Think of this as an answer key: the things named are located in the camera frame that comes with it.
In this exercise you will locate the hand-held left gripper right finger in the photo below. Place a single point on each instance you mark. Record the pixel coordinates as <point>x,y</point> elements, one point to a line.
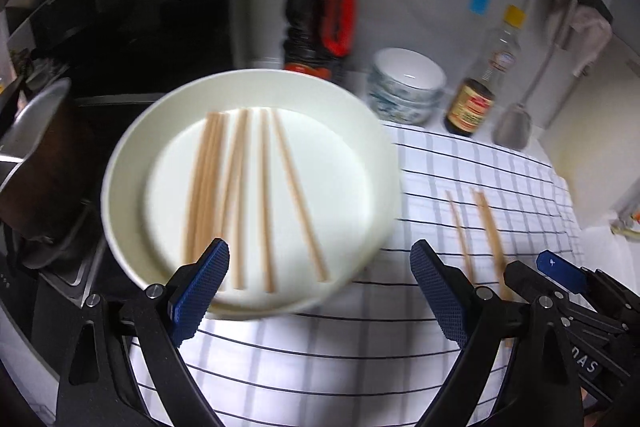
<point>440,297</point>

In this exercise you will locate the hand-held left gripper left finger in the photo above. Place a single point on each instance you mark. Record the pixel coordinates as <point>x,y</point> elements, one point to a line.
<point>200,297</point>

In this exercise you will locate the single wooden chopstick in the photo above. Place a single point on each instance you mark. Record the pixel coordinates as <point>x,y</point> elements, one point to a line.
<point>459,234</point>
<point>493,232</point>
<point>485,232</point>

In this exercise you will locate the white checked cloth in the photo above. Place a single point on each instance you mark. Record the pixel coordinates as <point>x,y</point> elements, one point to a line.
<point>325,357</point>

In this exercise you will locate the clear glass soy sauce bottle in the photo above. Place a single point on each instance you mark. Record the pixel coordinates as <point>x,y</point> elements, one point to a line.
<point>470,107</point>

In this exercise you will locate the brown cooking pot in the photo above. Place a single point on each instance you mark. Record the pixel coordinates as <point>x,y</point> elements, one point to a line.
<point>45,197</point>

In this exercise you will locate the floral ceramic bowl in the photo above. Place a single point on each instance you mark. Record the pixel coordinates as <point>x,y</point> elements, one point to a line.
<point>395,114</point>
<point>385,99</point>
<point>410,67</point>

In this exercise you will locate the bunch of wooden chopsticks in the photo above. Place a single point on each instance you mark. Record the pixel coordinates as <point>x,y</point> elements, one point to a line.
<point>200,187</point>

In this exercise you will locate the metal spatula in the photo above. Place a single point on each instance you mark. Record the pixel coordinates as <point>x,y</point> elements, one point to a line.
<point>512,127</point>

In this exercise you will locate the beige hanging rag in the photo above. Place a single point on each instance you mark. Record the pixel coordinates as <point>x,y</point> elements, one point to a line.
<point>592,37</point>

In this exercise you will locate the large dark soy sauce bottle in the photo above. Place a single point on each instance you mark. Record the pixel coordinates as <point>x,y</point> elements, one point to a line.
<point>310,32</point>

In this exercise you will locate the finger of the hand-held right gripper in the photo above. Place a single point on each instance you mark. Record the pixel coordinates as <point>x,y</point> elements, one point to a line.
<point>525,279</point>
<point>555,264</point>

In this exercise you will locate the large white bowl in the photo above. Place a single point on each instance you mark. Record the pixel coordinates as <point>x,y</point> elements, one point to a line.
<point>165,187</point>

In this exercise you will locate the blue wall hook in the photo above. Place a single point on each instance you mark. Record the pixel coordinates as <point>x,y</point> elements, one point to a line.
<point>479,3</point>

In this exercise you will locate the black cooktop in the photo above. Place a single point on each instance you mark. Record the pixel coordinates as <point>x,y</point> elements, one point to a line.
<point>150,32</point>

